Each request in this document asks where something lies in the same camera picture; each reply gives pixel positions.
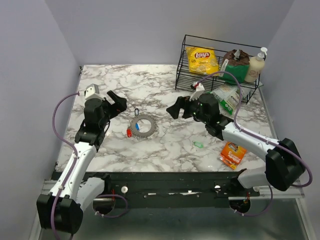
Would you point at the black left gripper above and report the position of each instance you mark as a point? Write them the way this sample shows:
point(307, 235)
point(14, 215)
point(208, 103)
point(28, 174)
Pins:
point(120, 104)

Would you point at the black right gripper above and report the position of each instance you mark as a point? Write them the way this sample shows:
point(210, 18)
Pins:
point(181, 102)

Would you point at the green key tag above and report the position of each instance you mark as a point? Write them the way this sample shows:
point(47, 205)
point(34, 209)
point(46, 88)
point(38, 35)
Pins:
point(198, 144)

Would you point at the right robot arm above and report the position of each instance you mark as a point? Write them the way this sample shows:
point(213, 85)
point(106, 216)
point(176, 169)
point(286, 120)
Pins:
point(282, 165)

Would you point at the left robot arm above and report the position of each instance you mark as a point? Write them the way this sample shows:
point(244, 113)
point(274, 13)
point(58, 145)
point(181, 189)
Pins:
point(62, 208)

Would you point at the small dark carabiner clip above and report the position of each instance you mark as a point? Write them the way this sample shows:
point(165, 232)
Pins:
point(136, 111)

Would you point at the red key tag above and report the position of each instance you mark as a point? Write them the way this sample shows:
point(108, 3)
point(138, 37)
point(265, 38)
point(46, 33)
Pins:
point(129, 133)

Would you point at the yellow Lays chips bag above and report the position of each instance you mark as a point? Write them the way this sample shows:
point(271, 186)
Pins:
point(202, 60)

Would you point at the green white snack bag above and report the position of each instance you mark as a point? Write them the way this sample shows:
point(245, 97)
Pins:
point(229, 97)

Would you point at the orange razor blade box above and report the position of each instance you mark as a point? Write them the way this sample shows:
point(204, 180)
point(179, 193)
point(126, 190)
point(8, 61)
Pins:
point(232, 155)

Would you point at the green brown coffee bag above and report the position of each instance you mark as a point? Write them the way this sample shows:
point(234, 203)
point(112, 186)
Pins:
point(236, 62)

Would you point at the cream lotion pump bottle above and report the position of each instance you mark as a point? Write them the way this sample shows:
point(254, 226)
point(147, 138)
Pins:
point(256, 65)

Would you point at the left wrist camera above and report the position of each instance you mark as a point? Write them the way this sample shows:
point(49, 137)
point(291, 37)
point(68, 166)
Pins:
point(92, 92)

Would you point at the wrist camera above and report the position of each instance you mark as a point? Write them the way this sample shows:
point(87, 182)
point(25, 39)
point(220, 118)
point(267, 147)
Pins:
point(92, 92)
point(198, 90)

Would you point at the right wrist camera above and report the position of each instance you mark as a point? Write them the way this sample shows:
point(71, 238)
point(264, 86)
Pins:
point(198, 90)

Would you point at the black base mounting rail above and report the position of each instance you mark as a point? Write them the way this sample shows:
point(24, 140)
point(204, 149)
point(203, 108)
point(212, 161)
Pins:
point(170, 189)

